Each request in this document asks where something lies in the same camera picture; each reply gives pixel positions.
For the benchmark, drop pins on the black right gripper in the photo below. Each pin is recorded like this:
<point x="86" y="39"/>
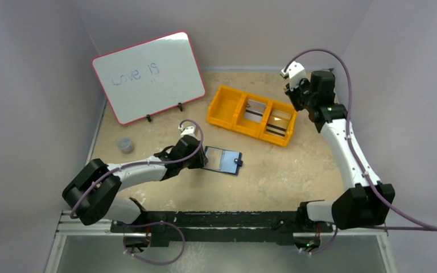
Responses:
<point x="292" y="97"/>

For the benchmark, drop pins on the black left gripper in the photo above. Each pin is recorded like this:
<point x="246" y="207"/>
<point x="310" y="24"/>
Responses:
<point x="200" y="157"/>

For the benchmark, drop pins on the blue leather card holder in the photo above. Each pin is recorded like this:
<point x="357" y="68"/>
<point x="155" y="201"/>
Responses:
<point x="223" y="161"/>

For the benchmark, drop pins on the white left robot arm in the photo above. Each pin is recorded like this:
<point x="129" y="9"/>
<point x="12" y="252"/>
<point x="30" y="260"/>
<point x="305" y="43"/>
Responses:
<point x="92" y="193"/>

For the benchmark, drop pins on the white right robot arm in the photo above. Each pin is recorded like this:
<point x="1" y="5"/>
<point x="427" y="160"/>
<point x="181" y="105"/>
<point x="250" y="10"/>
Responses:
<point x="362" y="203"/>

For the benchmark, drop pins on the card in right bin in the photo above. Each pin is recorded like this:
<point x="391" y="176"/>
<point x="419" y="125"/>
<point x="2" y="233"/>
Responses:
<point x="278" y="123"/>

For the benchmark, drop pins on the card in bin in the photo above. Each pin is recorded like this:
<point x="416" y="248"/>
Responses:
<point x="278" y="123"/>
<point x="254" y="110"/>

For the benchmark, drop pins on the card in middle bin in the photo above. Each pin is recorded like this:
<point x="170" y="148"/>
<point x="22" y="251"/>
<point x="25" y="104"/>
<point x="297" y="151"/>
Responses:
<point x="254" y="110"/>

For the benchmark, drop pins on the yellow plastic bin tray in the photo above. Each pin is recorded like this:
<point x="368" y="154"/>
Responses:
<point x="227" y="111"/>

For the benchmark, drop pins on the small clear plastic cup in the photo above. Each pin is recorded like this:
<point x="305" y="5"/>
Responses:
<point x="125" y="145"/>

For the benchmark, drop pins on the pink framed whiteboard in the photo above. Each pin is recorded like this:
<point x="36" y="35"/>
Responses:
<point x="150" y="77"/>

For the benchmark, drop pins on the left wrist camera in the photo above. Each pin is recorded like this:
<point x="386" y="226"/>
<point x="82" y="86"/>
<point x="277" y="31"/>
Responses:
<point x="188" y="130"/>

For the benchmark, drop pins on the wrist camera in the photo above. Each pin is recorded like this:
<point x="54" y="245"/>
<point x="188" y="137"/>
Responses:
<point x="188" y="130"/>
<point x="294" y="73"/>

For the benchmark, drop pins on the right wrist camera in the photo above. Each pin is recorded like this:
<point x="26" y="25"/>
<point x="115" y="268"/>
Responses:
<point x="294" y="73"/>

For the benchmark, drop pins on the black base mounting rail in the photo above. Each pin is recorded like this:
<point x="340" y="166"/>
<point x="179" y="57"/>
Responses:
<point x="283" y="228"/>

